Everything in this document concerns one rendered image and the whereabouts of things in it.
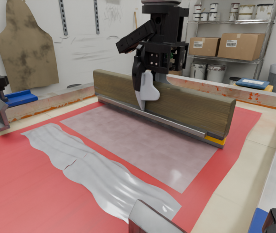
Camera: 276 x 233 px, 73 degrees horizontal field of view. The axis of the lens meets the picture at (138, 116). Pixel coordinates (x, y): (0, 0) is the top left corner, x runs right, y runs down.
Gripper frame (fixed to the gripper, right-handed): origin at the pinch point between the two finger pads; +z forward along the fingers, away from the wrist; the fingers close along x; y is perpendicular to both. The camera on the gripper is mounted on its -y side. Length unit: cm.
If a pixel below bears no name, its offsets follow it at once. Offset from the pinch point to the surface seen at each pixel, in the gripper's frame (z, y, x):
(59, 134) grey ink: 4.4, -8.6, -18.7
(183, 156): 4.3, 14.5, -7.4
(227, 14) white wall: -32, -95, 340
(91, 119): 5.1, -10.5, -9.2
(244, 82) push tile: 2.6, 11.5, 46.0
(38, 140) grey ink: 4.5, -9.9, -22.5
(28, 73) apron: 35, -192, 43
